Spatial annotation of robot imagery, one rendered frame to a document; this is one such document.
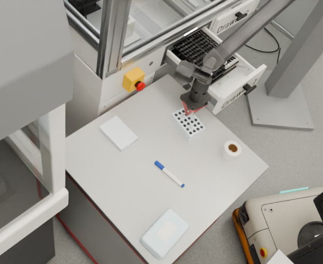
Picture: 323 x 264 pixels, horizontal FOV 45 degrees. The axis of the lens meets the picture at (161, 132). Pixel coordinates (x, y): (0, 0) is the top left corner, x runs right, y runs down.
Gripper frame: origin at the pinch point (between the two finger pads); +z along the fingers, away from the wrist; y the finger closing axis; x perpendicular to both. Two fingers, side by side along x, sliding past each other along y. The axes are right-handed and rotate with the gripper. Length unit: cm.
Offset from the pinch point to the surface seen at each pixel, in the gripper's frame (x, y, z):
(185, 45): -26.5, -14.6, -4.9
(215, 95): -0.5, -11.8, -3.2
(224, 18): -33, -40, -7
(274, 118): -12, -105, 84
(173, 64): -22.8, -6.7, -1.0
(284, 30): -77, -175, 83
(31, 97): 15, 62, -59
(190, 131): 4.7, 1.4, 5.9
